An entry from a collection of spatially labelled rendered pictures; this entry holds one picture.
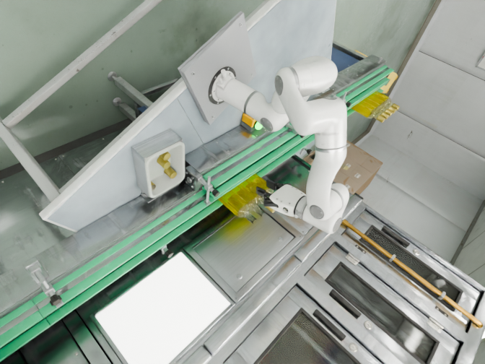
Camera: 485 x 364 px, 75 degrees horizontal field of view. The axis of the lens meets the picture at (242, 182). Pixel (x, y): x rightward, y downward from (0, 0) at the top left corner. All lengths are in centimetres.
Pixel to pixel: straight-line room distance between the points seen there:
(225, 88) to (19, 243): 108
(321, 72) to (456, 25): 603
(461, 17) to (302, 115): 613
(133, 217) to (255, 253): 55
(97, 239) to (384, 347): 119
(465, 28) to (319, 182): 611
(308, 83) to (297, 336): 98
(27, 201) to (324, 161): 139
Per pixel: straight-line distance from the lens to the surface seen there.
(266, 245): 151
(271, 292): 142
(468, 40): 688
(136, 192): 139
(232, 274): 142
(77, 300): 132
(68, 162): 192
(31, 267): 120
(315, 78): 90
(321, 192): 88
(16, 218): 175
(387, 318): 161
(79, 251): 131
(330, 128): 86
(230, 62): 131
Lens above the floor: 156
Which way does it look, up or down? 23 degrees down
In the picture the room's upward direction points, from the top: 129 degrees clockwise
